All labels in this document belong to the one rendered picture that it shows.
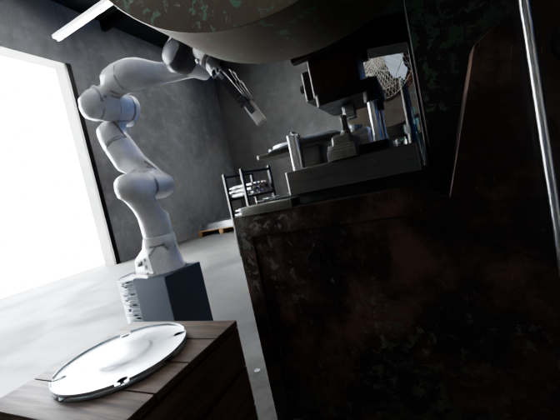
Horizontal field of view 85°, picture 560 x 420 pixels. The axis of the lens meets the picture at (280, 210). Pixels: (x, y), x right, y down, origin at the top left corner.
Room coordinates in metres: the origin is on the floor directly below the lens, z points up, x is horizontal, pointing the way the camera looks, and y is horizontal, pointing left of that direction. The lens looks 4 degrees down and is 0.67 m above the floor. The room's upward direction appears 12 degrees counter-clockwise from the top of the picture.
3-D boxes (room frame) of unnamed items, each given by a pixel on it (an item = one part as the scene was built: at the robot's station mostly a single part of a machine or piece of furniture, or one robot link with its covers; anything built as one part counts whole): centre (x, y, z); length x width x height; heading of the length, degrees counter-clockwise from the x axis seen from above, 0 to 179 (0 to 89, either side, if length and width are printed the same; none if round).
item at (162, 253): (1.20, 0.52, 0.52); 0.22 x 0.19 x 0.14; 60
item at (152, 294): (1.18, 0.48, 0.23); 0.18 x 0.18 x 0.45; 60
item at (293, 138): (0.78, -0.07, 0.75); 0.03 x 0.03 x 0.10; 65
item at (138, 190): (1.15, 0.49, 0.71); 0.18 x 0.11 x 0.25; 160
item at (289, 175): (0.89, -0.26, 0.68); 0.45 x 0.30 x 0.06; 155
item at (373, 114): (0.79, -0.28, 0.81); 0.02 x 0.02 x 0.14
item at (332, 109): (0.88, -0.27, 0.86); 0.20 x 0.16 x 0.05; 155
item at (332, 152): (0.73, -0.19, 0.76); 0.17 x 0.06 x 0.10; 155
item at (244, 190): (3.48, 0.29, 0.47); 0.46 x 0.43 x 0.95; 45
